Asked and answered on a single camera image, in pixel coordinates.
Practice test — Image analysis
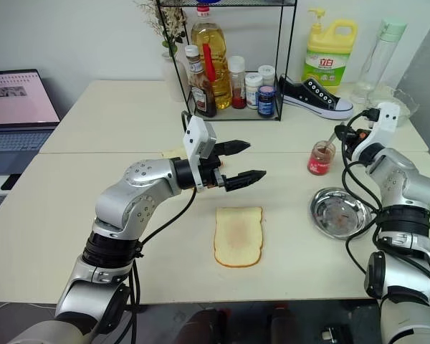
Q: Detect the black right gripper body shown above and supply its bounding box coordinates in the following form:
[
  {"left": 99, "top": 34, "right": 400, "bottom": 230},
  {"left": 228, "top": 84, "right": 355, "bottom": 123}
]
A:
[{"left": 343, "top": 125, "right": 369, "bottom": 161}]

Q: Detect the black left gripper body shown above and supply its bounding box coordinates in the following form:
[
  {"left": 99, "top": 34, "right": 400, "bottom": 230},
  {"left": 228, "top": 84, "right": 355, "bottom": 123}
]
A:
[{"left": 199, "top": 141, "right": 234, "bottom": 189}]

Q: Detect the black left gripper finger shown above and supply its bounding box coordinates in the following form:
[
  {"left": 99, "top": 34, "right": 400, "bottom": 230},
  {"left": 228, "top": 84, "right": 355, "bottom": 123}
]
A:
[
  {"left": 224, "top": 169, "right": 267, "bottom": 194},
  {"left": 220, "top": 140, "right": 252, "bottom": 158}
]

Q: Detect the metal spoon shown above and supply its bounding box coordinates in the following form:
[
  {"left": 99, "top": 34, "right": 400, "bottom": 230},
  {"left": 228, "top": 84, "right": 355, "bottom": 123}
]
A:
[{"left": 320, "top": 132, "right": 338, "bottom": 155}]

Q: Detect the red jam jar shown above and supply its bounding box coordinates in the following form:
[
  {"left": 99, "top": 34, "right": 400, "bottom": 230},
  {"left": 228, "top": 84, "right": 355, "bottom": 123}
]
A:
[{"left": 307, "top": 140, "right": 336, "bottom": 176}]

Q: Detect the toast bread slice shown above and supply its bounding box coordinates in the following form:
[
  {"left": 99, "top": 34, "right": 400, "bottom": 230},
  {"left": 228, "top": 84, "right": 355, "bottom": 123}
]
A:
[{"left": 213, "top": 206, "right": 265, "bottom": 269}]

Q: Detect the black white canvas sneaker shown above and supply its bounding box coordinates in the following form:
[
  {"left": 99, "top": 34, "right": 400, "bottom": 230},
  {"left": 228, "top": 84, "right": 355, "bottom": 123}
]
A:
[{"left": 277, "top": 74, "right": 355, "bottom": 120}]

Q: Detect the blue label dark jar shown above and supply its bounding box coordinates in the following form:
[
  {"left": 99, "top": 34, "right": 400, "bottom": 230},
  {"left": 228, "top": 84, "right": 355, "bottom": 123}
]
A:
[{"left": 257, "top": 85, "right": 277, "bottom": 118}]

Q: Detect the red spice jar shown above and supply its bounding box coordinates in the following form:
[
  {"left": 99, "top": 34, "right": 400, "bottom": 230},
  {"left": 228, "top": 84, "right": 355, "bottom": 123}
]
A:
[{"left": 228, "top": 56, "right": 248, "bottom": 110}]

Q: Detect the white seasoning jar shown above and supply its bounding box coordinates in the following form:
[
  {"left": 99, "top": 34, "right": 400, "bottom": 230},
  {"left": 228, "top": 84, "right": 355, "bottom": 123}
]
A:
[{"left": 244, "top": 72, "right": 264, "bottom": 110}]

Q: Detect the brown sauce bottle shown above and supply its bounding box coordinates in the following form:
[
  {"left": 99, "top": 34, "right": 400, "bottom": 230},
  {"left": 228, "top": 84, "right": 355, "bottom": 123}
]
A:
[{"left": 184, "top": 44, "right": 218, "bottom": 119}]

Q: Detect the clear glass bowl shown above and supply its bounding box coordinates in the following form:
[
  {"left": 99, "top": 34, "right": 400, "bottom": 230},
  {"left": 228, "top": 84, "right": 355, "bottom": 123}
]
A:
[{"left": 367, "top": 85, "right": 421, "bottom": 128}]

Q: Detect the small steel bowl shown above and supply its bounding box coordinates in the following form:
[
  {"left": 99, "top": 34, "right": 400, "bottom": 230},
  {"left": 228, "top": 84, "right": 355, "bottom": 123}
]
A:
[{"left": 310, "top": 186, "right": 374, "bottom": 240}]

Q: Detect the yellow detergent pump bottle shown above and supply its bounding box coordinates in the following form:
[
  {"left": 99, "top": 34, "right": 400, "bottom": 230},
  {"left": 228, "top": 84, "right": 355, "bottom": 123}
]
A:
[{"left": 300, "top": 7, "right": 358, "bottom": 96}]

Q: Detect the clear jar white lid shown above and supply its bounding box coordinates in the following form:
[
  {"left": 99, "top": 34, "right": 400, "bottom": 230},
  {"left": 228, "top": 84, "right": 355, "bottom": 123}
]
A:
[{"left": 257, "top": 64, "right": 276, "bottom": 87}]

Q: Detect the white vase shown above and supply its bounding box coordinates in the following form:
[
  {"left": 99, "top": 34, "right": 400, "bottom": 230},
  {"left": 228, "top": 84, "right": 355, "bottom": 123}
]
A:
[{"left": 161, "top": 52, "right": 189, "bottom": 103}]

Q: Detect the clear bottle green cap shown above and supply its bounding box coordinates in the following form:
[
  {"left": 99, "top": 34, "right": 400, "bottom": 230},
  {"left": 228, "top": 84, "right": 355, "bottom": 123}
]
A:
[{"left": 350, "top": 18, "right": 408, "bottom": 105}]

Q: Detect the cooking oil bottle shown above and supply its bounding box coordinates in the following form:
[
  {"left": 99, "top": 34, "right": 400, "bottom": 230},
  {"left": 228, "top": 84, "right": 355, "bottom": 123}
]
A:
[{"left": 190, "top": 2, "right": 228, "bottom": 110}]

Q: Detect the dried flower bunch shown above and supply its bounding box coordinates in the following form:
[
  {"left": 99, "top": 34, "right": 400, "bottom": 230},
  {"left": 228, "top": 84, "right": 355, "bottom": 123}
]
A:
[{"left": 135, "top": 0, "right": 189, "bottom": 59}]

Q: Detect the open laptop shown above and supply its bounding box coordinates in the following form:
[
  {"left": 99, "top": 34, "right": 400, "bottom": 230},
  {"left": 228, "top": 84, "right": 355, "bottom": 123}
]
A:
[{"left": 0, "top": 69, "right": 62, "bottom": 176}]

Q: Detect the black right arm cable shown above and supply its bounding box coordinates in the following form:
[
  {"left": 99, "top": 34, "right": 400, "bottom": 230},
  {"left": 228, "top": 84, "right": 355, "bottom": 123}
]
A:
[{"left": 341, "top": 108, "right": 430, "bottom": 310}]

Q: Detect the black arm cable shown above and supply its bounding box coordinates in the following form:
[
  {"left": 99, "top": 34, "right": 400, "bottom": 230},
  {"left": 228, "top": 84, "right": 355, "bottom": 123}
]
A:
[
  {"left": 341, "top": 108, "right": 430, "bottom": 310},
  {"left": 127, "top": 110, "right": 198, "bottom": 344}
]

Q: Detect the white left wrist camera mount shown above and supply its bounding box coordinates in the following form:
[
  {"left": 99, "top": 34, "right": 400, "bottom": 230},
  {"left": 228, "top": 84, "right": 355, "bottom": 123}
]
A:
[{"left": 181, "top": 115, "right": 219, "bottom": 194}]

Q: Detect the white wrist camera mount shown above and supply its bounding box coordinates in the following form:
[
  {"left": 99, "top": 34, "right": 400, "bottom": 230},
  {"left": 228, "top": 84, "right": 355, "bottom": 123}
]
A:
[
  {"left": 181, "top": 115, "right": 219, "bottom": 194},
  {"left": 351, "top": 102, "right": 401, "bottom": 161}
]

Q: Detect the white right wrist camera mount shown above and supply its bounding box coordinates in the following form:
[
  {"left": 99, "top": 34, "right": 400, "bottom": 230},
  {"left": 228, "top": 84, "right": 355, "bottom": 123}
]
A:
[{"left": 351, "top": 102, "right": 401, "bottom": 161}]

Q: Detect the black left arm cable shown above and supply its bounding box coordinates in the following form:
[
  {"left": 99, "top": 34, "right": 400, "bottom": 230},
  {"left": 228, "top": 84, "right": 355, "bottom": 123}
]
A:
[{"left": 127, "top": 110, "right": 198, "bottom": 344}]

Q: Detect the black wire rack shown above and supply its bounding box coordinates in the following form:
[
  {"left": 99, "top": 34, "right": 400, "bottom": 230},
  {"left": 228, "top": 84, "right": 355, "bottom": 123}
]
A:
[{"left": 154, "top": 0, "right": 298, "bottom": 123}]

